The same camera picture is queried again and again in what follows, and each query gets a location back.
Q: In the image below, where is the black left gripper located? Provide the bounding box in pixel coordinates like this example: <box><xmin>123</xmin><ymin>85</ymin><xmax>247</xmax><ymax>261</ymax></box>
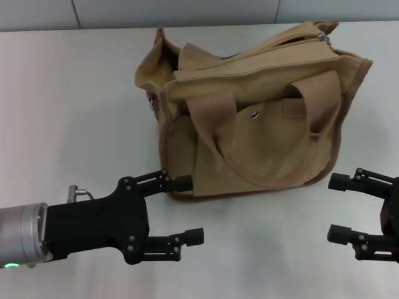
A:
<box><xmin>42</xmin><ymin>169</ymin><xmax>206</xmax><ymax>266</ymax></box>

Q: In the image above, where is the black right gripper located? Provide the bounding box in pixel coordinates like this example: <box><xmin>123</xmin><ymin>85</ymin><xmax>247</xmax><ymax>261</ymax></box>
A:
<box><xmin>327</xmin><ymin>167</ymin><xmax>399</xmax><ymax>262</ymax></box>

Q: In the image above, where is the khaki canvas food bag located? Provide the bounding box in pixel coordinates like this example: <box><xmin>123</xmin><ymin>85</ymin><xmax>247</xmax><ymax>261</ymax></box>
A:
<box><xmin>133</xmin><ymin>20</ymin><xmax>374</xmax><ymax>205</ymax></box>

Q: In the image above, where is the left gripper connector cable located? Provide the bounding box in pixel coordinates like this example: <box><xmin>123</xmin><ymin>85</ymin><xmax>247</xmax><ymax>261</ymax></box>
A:
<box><xmin>67</xmin><ymin>184</ymin><xmax>96</xmax><ymax>203</ymax></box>

